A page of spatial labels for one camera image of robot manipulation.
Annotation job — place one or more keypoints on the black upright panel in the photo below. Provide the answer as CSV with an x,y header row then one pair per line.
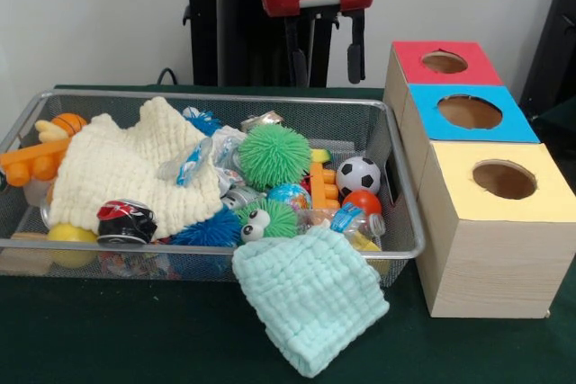
x,y
560,20

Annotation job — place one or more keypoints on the orange plastic toy block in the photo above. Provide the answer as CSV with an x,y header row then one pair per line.
x,y
31,168

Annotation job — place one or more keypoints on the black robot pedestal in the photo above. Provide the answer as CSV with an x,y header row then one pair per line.
x,y
234,33

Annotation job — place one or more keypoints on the shallow clear mesh bin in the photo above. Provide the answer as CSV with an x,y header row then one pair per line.
x,y
20,231

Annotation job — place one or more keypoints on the mint green waffle cloth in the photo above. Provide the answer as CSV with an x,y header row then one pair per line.
x,y
310,298

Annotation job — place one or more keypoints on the blue spiky rubber ball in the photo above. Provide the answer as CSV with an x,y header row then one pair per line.
x,y
209,229

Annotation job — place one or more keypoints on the green spiky ball with eyes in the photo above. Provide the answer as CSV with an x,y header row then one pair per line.
x,y
279,217

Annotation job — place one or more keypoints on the dark green table cloth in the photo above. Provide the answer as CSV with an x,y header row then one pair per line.
x,y
562,132
135,334

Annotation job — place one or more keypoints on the orange ball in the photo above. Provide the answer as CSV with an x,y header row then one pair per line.
x,y
363,203

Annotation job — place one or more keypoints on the small globe ball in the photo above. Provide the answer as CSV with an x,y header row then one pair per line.
x,y
290,197

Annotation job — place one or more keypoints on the orange studded toy brick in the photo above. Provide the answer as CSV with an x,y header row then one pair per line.
x,y
325,186

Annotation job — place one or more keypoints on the crushed black red can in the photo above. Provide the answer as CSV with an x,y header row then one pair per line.
x,y
126,222

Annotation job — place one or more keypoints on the green spiky rubber ball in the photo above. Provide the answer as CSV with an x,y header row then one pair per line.
x,y
274,157

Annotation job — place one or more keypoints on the cream waffle cloth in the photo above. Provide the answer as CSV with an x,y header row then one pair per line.
x,y
121,168

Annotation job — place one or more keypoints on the small soccer ball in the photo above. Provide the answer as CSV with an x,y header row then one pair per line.
x,y
359,176

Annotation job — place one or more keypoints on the wooden box with three holes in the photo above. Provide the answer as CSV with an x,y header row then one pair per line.
x,y
490,267

